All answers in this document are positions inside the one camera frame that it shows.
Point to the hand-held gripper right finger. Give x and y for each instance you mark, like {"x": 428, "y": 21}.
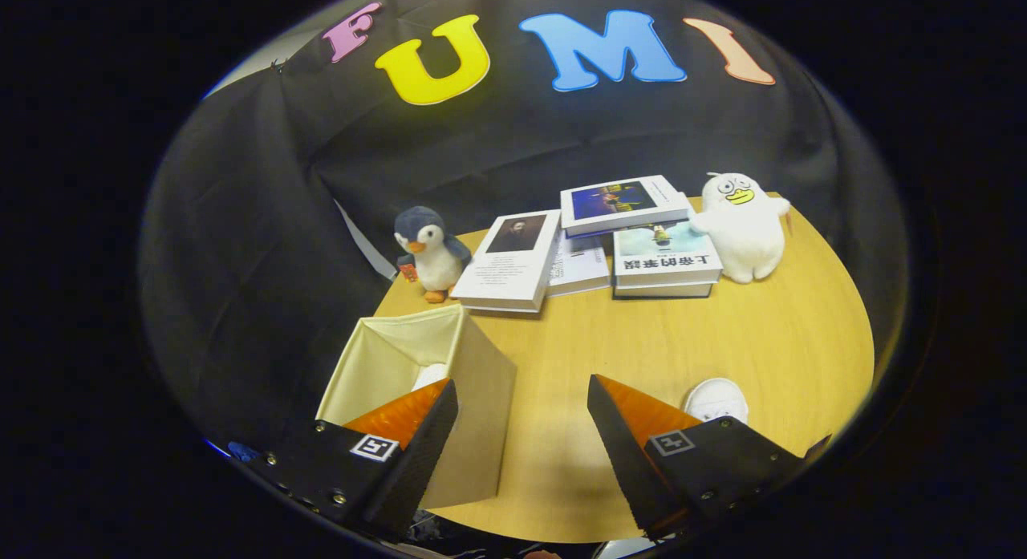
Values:
{"x": 630, "y": 463}

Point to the white book with portrait cover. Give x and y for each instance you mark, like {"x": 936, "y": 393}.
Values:
{"x": 505, "y": 270}

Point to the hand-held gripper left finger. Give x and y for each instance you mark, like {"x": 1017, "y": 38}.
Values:
{"x": 417, "y": 463}

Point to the white duck plush toy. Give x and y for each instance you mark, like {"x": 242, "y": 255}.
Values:
{"x": 742, "y": 230}

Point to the black backdrop cloth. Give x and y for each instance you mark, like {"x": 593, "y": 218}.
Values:
{"x": 481, "y": 142}

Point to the white book with blue picture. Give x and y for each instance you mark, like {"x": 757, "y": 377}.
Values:
{"x": 626, "y": 206}

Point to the small blue object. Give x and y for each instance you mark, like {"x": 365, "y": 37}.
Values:
{"x": 241, "y": 451}

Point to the thick dark-edged book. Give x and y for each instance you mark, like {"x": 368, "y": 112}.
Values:
{"x": 662, "y": 290}

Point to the grey penguin plush toy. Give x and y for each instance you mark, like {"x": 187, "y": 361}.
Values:
{"x": 437, "y": 258}

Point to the white canvas shoe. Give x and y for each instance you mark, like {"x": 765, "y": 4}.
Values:
{"x": 716, "y": 398}
{"x": 429, "y": 376}

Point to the beige fabric storage box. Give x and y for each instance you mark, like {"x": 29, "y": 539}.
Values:
{"x": 481, "y": 398}

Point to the thin white booklet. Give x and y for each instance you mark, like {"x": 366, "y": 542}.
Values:
{"x": 579, "y": 270}

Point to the thick book with pale teal cover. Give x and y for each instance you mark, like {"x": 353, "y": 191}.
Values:
{"x": 666, "y": 258}

